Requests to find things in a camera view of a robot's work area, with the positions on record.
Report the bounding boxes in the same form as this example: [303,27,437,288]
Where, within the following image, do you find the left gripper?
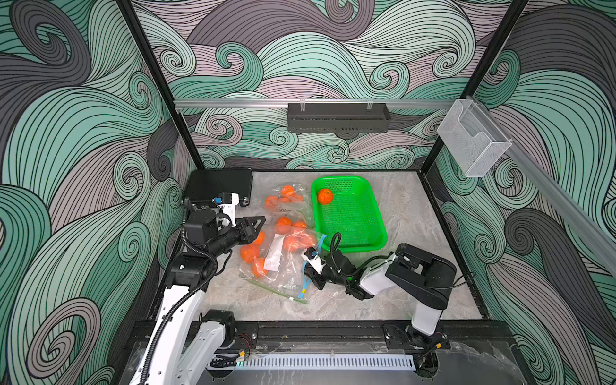
[206,215,262,258]

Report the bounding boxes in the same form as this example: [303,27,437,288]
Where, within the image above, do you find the blue-zip clear bag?
[239,212,327,304]

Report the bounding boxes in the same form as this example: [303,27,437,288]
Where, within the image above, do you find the orange taken out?
[317,189,335,205]

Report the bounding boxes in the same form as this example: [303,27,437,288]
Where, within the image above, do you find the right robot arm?
[303,233,457,352]

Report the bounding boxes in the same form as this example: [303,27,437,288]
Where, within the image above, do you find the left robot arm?
[131,192,266,384]

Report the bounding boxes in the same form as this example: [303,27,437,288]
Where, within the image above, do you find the oranges in blue-zip bag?
[240,216,317,282]

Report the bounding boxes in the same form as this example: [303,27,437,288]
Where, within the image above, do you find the green plastic basket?
[311,176,388,253]

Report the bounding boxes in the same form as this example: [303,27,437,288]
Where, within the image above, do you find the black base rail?
[129,319,516,352]

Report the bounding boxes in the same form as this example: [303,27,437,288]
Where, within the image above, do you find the white slotted cable duct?
[207,354,416,372]

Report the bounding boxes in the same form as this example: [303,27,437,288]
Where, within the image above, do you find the black wall tray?
[287,102,391,139]

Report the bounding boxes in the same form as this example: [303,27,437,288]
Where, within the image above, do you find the clear acrylic wall holder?
[437,99,511,177]

